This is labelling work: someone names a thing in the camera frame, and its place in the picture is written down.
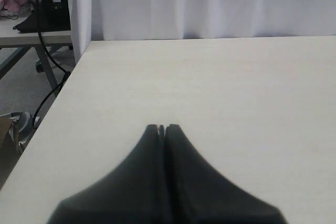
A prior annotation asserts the grey striped bag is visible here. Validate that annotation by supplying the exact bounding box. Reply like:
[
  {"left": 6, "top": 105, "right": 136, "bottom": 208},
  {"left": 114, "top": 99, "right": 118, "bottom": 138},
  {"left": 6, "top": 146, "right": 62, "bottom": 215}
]
[{"left": 9, "top": 112, "right": 33, "bottom": 148}]

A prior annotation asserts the black monitor stand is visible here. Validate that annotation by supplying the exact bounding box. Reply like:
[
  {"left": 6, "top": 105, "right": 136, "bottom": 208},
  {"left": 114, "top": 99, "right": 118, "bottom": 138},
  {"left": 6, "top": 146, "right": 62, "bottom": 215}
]
[{"left": 13, "top": 0, "right": 71, "bottom": 33}]

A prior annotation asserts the white curtain backdrop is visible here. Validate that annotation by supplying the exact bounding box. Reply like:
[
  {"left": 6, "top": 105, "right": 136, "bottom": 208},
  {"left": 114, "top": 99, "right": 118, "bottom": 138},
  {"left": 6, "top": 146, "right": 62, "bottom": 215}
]
[{"left": 68, "top": 0, "right": 335, "bottom": 60}]

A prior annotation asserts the black hanging cable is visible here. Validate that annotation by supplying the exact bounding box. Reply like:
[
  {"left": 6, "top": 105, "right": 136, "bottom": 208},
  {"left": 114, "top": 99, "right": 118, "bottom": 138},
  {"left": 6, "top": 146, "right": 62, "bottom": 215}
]
[{"left": 33, "top": 0, "right": 71, "bottom": 130}]

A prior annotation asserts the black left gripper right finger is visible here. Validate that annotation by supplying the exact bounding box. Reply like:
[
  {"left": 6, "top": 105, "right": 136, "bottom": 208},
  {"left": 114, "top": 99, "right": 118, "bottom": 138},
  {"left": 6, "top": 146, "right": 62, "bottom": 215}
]
[{"left": 164, "top": 124, "right": 287, "bottom": 223}]

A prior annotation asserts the side table with grey legs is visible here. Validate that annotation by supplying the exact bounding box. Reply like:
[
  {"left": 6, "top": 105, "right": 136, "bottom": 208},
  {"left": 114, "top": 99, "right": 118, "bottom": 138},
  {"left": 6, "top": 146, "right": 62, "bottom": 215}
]
[{"left": 1, "top": 17, "right": 72, "bottom": 88}]

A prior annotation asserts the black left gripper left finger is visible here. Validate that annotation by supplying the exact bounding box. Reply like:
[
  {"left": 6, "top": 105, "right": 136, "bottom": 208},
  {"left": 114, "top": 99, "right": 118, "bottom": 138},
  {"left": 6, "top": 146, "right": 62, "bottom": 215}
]
[{"left": 48, "top": 124, "right": 165, "bottom": 223}]

